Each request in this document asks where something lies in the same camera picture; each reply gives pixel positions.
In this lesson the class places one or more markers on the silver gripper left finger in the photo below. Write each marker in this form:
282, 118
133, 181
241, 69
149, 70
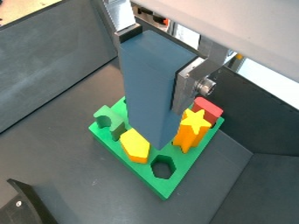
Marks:
121, 20

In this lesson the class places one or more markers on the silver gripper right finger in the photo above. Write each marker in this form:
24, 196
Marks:
193, 79

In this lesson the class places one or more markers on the blue rectangular block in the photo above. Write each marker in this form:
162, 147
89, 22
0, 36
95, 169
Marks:
150, 60

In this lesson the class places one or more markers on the green shape sorter board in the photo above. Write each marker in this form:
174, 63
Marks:
170, 155

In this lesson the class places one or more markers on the black curved fixture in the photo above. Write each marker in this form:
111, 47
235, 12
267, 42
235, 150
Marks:
26, 209

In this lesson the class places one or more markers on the red rounded block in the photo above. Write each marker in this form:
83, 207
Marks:
206, 110

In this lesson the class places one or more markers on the yellow star block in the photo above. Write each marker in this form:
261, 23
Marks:
193, 129

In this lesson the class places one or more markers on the green notched block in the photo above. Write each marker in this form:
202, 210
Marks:
109, 119

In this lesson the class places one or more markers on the yellow pentagon block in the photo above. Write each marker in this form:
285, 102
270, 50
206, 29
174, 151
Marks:
135, 146

